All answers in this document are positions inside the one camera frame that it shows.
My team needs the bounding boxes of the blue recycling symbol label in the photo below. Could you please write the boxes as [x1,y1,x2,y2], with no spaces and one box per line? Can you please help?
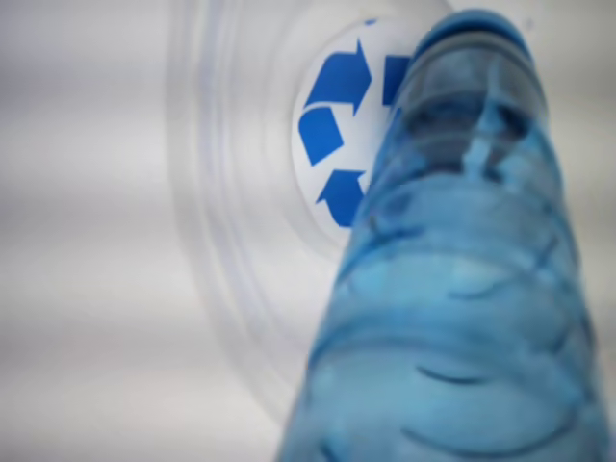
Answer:
[291,18,420,251]

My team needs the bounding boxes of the clear cup with recycling label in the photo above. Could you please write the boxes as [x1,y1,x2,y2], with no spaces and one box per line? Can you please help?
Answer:
[163,0,535,362]

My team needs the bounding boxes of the blue plastic bottle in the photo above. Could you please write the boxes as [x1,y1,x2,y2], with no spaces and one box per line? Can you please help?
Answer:
[278,9,598,462]

